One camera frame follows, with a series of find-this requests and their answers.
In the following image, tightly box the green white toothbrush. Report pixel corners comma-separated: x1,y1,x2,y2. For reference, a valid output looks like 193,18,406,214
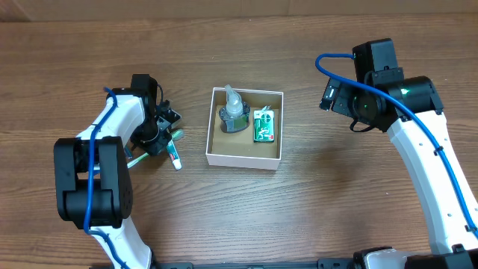
125,128,185,170

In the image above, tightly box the teal toothpaste tube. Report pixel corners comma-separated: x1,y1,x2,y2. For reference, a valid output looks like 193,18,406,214
167,140,182,170

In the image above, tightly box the green white soap packet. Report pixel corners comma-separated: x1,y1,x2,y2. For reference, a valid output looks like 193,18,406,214
253,106,276,143

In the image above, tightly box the purple soap pump bottle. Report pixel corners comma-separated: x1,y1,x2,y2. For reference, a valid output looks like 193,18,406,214
218,84,250,133

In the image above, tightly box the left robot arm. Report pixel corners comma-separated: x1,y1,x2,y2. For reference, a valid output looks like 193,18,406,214
54,74,183,268

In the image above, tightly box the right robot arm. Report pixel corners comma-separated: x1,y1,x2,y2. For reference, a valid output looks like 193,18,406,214
315,38,477,268

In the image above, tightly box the white cardboard box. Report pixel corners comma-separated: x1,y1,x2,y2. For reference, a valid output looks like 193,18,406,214
205,87,285,171

